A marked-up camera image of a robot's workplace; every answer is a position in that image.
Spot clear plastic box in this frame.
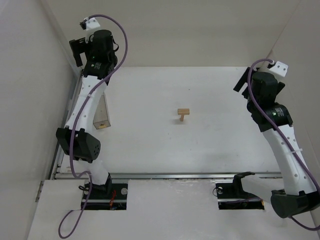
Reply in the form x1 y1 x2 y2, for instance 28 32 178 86
93 93 111 130

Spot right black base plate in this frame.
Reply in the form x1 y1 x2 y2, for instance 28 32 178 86
212 182 265 210

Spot purple cable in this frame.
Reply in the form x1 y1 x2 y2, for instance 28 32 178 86
247 58 320 231
57 14 129 240

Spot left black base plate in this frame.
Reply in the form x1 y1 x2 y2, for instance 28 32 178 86
84 183 128 211

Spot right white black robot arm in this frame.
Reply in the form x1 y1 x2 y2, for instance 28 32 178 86
233 67 320 219

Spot wooden block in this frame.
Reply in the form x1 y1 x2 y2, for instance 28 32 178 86
179 114 185 123
177 108 190 116

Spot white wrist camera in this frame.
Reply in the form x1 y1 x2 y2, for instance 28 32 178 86
267 61 289 78
79 17 101 32

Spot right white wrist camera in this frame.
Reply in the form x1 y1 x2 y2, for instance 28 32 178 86
267 61 289 78

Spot metal rail front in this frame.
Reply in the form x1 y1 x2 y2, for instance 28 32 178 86
53 172 282 180

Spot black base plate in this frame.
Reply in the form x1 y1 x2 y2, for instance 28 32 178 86
212 182 265 210
84 183 128 211

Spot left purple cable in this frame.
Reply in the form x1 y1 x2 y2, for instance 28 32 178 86
57 14 129 240

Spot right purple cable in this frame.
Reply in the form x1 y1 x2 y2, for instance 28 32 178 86
247 58 320 231

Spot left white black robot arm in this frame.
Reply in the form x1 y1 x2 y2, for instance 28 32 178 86
56 29 118 195

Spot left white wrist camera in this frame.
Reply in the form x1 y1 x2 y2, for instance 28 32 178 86
79 17 101 32

